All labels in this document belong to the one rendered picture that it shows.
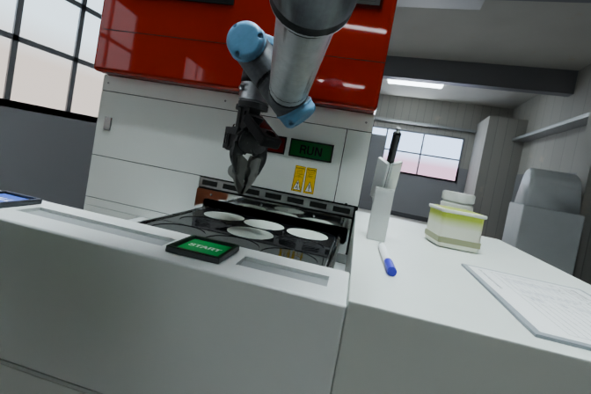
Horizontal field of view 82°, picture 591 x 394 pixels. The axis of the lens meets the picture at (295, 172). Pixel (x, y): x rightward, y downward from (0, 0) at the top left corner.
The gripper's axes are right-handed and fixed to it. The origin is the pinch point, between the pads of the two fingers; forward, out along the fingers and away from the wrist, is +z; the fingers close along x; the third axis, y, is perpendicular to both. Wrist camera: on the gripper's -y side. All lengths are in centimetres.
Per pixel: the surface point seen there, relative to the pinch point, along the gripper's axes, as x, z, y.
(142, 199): 11.7, 10.7, 36.7
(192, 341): 26.3, 8.5, -41.2
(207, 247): 24.0, 1.5, -36.5
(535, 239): -445, 36, 66
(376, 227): -4.8, -0.7, -35.1
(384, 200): -5.0, -5.2, -35.4
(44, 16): 42, -76, 239
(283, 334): 21, 6, -47
